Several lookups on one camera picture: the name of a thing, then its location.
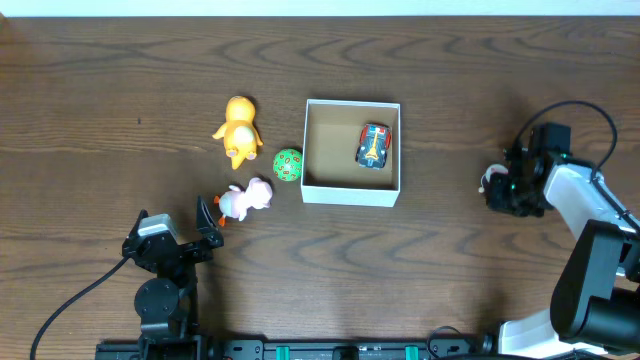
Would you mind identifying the pink and white duck toy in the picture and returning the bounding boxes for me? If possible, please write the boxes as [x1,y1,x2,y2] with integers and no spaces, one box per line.
[213,177,273,226]

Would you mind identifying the pig face rattle drum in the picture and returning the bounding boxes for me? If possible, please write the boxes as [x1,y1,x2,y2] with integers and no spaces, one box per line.
[478,164,508,194]

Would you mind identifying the orange plastic duck toy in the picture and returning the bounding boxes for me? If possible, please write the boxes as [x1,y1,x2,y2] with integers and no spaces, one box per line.
[212,96,264,170]

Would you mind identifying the red toy fire truck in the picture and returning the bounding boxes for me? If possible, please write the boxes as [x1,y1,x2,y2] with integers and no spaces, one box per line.
[355,123,392,170]

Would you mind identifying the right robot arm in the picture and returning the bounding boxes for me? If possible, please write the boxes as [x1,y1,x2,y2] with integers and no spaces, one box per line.
[480,148,639,358]

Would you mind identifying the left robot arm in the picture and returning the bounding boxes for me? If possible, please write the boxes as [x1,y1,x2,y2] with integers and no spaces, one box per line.
[122,198,224,359]

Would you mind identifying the green numbered ball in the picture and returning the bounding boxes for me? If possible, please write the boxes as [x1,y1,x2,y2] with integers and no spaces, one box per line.
[273,148,302,182]

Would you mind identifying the white cardboard box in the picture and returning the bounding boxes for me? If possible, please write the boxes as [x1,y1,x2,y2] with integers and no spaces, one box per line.
[300,99,401,207]

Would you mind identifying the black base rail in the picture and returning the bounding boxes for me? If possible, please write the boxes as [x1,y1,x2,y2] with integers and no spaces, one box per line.
[94,330,498,360]

